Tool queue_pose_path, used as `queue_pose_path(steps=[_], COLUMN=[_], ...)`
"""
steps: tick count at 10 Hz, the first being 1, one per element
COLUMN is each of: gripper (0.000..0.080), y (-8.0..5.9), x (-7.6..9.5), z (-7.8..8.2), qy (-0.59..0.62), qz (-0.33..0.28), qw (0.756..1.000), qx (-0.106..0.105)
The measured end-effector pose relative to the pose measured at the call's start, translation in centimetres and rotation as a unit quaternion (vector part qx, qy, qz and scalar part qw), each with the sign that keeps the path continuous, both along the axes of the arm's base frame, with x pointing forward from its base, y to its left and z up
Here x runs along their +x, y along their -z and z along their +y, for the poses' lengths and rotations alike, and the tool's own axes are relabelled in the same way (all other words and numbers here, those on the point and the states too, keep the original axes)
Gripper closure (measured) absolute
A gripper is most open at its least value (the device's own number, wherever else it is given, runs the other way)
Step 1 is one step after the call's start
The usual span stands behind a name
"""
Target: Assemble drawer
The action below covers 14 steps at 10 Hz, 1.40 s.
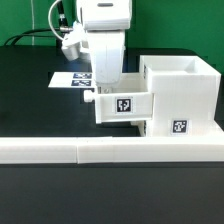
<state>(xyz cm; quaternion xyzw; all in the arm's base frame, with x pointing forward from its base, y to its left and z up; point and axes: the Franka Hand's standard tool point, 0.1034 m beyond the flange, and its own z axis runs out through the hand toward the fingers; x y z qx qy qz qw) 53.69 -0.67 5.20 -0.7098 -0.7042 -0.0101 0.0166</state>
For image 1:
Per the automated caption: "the white fiducial marker sheet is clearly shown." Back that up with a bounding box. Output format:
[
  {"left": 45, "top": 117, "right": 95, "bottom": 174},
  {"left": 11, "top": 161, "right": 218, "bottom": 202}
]
[{"left": 48, "top": 72, "right": 96, "bottom": 89}]

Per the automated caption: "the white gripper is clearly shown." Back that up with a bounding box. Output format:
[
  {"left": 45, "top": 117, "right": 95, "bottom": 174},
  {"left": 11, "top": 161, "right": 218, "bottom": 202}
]
[{"left": 87, "top": 31, "right": 125, "bottom": 94}]

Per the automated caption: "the black cable bundle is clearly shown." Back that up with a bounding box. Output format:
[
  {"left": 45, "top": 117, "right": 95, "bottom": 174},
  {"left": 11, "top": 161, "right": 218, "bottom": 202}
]
[{"left": 3, "top": 0, "right": 74, "bottom": 47}]

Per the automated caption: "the white L-shaped boundary rail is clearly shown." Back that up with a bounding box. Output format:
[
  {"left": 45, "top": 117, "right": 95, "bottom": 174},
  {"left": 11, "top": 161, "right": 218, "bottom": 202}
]
[{"left": 0, "top": 127, "right": 224, "bottom": 164}]

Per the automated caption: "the white drawer tray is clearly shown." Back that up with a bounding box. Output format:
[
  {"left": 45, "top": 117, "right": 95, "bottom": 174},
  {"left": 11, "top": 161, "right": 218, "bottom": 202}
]
[
  {"left": 84, "top": 73, "right": 154, "bottom": 124},
  {"left": 131, "top": 121, "right": 147, "bottom": 137}
]

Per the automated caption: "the white drawer cabinet box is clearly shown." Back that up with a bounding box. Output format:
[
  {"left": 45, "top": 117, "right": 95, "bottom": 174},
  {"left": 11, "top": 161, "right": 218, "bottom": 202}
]
[{"left": 139, "top": 56, "right": 221, "bottom": 137}]

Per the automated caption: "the white front drawer tray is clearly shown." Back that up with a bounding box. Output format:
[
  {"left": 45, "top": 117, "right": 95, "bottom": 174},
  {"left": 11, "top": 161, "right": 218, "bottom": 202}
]
[{"left": 131, "top": 121, "right": 147, "bottom": 137}]

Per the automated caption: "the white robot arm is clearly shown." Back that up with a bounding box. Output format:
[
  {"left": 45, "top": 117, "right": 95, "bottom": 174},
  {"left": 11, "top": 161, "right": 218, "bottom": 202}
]
[{"left": 48, "top": 0, "right": 132, "bottom": 93}]

